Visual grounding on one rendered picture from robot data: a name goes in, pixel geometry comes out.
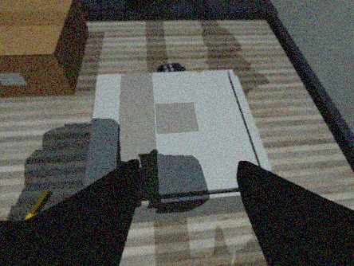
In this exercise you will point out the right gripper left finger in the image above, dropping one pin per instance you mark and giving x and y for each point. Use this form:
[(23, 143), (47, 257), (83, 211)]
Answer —
[(88, 229)]

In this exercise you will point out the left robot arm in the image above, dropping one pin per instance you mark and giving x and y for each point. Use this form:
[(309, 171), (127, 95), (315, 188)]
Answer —
[(136, 5)]

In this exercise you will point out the black key fob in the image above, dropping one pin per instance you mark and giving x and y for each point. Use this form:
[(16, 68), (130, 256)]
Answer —
[(176, 67)]

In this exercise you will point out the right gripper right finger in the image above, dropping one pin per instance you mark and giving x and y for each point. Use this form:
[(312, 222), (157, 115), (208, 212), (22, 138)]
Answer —
[(294, 226)]

